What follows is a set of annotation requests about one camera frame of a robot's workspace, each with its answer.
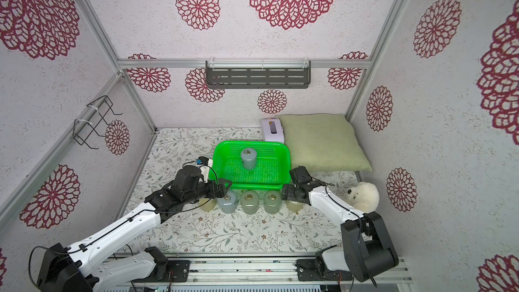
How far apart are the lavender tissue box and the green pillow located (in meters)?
0.03

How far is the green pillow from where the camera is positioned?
0.96 metres

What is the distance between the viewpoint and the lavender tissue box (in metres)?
1.08
